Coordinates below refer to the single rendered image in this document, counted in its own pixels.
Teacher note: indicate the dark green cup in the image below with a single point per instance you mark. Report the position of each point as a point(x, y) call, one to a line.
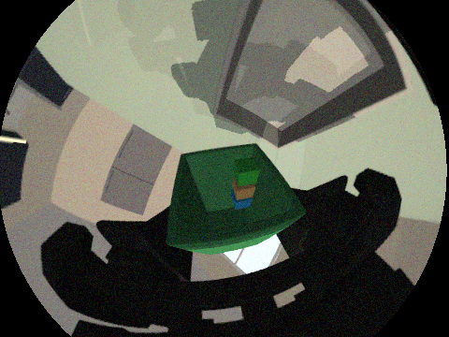
point(203, 218)

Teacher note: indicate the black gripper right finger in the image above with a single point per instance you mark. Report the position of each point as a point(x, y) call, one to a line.
point(292, 237)

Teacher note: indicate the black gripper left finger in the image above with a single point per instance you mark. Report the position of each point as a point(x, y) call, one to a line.
point(151, 236)

